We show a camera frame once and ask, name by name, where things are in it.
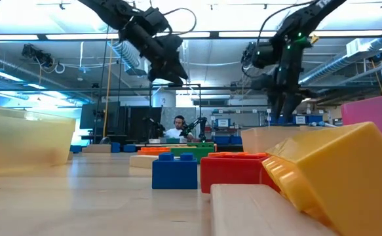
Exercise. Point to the pink plastic bin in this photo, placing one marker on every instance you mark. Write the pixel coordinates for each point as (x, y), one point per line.
(374, 118)

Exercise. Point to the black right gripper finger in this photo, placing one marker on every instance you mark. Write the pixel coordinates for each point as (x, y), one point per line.
(291, 106)
(277, 109)

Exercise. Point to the peach plastic bin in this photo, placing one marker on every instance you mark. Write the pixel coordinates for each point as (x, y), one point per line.
(266, 137)

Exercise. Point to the silver ventilation duct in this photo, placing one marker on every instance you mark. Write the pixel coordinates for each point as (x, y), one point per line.
(126, 55)
(351, 55)

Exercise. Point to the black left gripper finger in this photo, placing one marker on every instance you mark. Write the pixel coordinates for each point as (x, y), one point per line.
(156, 74)
(177, 77)

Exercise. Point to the green long toy brick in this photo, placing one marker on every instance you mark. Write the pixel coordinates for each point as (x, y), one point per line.
(194, 152)

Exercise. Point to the white round duct column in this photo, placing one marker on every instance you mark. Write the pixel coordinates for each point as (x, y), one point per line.
(164, 98)

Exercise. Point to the orange long toy brick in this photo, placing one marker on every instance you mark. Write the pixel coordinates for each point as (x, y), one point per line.
(153, 151)
(236, 154)

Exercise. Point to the yellow toy brick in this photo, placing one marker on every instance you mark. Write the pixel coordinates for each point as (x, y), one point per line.
(341, 173)

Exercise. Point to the black ceiling camera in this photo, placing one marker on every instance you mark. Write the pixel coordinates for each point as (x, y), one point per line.
(245, 55)
(38, 55)

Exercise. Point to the blue storage bin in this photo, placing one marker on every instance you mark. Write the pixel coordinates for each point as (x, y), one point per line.
(230, 140)

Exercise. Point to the blue small toy brick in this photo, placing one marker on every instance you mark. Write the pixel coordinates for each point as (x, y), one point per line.
(115, 147)
(76, 149)
(129, 148)

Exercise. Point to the yellow hanging tag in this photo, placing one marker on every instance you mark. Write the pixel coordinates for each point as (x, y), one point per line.
(314, 38)

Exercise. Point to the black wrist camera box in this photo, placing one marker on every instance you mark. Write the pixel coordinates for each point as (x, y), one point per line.
(156, 19)
(263, 55)

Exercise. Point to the black computer monitor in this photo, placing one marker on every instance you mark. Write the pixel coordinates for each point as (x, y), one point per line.
(100, 114)
(140, 121)

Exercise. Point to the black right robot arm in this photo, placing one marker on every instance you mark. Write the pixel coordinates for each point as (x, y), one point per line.
(305, 19)

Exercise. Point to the red toy brick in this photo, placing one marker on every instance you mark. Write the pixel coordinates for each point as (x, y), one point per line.
(231, 172)

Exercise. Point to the yellow plastic bin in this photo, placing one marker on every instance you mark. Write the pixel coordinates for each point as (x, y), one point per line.
(23, 144)

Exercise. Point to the small black robot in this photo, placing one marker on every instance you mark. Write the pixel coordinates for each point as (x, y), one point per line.
(197, 126)
(156, 128)

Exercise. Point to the wooden block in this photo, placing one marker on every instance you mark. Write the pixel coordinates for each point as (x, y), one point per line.
(143, 161)
(262, 213)
(96, 149)

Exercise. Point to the person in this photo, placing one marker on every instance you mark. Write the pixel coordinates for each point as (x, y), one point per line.
(176, 131)

